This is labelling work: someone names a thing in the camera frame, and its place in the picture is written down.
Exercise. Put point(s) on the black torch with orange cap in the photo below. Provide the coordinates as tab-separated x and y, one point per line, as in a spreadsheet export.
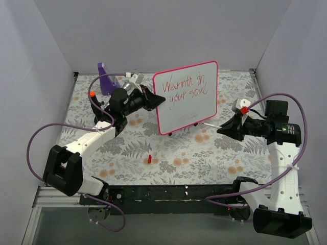
97	108

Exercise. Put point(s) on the silver microphone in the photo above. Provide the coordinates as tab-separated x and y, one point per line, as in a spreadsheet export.
126	86

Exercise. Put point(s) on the floral patterned table mat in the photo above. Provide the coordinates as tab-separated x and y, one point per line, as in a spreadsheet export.
198	156

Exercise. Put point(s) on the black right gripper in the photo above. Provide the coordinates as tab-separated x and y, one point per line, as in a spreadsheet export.
238	127

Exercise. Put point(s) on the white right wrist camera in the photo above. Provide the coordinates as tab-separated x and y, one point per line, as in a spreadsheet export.
240	106

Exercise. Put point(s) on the white red whiteboard marker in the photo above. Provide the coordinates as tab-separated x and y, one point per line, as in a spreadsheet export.
210	125

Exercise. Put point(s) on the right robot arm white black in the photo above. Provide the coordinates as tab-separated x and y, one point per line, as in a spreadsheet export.
281	214

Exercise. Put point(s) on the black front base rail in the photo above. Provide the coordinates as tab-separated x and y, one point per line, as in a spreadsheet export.
166	199

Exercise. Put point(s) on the purple wedge stand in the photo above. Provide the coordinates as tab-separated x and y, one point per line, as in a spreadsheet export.
107	83

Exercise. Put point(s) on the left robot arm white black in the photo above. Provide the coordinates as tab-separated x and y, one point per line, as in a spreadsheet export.
64	167

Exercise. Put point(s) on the pink framed whiteboard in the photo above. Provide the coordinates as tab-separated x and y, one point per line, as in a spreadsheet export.
191	94

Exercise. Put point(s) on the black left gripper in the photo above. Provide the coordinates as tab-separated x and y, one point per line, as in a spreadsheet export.
147	98

